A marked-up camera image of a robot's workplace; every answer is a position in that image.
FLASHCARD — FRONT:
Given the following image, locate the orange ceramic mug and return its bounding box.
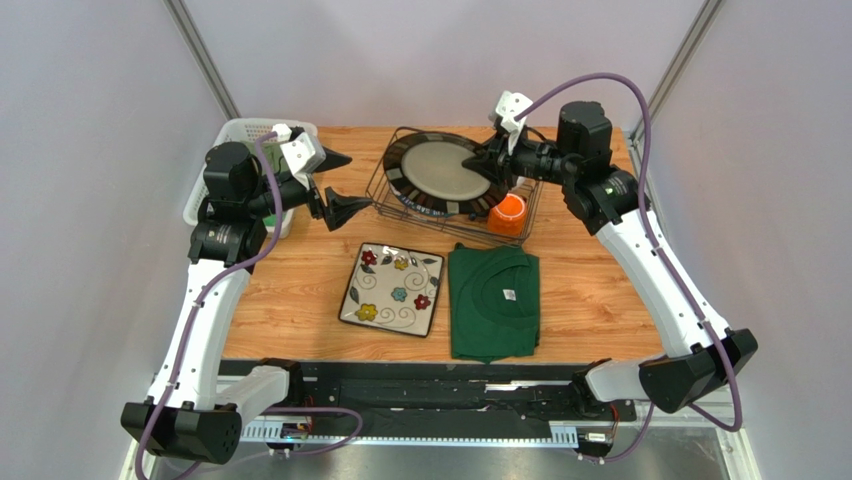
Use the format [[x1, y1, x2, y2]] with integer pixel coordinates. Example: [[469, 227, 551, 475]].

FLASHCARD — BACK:
[[486, 193, 528, 237]]

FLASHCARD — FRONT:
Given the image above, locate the square floral ceramic plate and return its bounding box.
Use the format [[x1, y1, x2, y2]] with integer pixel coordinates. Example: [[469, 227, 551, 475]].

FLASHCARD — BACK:
[[338, 243, 445, 338]]

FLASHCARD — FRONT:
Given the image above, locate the grey wire dish rack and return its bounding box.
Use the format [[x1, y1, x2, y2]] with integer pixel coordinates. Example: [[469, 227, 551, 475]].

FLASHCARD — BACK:
[[366, 126, 542, 246]]

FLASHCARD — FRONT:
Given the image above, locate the folded dark green t-shirt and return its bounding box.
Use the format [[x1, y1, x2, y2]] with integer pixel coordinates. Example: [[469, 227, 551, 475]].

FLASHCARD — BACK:
[[448, 243, 541, 364]]

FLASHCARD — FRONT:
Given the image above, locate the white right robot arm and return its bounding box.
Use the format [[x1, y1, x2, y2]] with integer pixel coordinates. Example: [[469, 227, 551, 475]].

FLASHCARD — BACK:
[[462, 101, 758, 413]]

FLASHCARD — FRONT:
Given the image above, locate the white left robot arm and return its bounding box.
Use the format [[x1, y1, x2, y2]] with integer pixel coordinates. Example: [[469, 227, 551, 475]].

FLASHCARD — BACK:
[[121, 133, 369, 466]]

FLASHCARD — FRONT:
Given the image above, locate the bright green cloth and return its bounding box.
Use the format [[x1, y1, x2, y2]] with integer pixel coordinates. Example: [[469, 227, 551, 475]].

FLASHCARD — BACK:
[[263, 210, 293, 229]]

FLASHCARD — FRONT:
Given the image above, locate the aluminium frame post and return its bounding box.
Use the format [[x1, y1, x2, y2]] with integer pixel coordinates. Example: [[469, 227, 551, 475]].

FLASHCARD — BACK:
[[628, 0, 727, 142], [164, 0, 241, 120]]

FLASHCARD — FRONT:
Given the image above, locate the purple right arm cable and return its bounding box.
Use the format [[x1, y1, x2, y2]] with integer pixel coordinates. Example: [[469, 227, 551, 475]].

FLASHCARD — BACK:
[[511, 71, 745, 465]]

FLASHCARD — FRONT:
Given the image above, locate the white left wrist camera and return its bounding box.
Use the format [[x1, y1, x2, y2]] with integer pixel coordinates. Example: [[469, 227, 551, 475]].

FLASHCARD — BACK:
[[272, 123, 326, 191]]

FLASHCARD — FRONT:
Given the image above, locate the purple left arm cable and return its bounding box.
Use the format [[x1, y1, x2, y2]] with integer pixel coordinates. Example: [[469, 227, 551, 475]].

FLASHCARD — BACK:
[[133, 130, 364, 480]]

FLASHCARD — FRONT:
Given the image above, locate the aluminium front rail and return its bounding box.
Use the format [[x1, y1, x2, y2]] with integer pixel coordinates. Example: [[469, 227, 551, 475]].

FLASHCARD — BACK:
[[143, 362, 760, 479]]

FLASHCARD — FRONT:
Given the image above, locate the aluminium frame post right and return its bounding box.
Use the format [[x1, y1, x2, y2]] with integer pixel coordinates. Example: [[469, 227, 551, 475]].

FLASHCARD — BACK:
[[628, 0, 727, 142]]

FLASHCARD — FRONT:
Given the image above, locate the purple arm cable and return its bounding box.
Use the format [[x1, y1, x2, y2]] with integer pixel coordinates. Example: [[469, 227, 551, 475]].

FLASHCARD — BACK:
[[133, 130, 364, 480], [511, 71, 745, 465]]

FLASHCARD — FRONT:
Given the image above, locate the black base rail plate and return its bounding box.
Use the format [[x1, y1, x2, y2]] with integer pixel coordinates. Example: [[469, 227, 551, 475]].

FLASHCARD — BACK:
[[219, 360, 667, 442]]

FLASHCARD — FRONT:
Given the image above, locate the round green rimmed plate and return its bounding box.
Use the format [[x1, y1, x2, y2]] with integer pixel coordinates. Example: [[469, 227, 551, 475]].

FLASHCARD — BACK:
[[389, 186, 451, 218]]

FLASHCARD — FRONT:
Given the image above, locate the olive green cloth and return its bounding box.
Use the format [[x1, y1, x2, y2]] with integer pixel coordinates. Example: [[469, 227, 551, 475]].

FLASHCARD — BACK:
[[251, 142, 292, 182]]

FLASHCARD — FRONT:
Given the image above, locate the round black rimmed plate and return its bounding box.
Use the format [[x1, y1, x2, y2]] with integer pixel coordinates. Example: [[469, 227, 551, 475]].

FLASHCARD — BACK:
[[384, 131, 509, 215]]

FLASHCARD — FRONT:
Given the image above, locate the aluminium frame post left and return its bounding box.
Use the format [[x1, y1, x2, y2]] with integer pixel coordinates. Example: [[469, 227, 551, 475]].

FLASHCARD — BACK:
[[164, 0, 241, 120]]

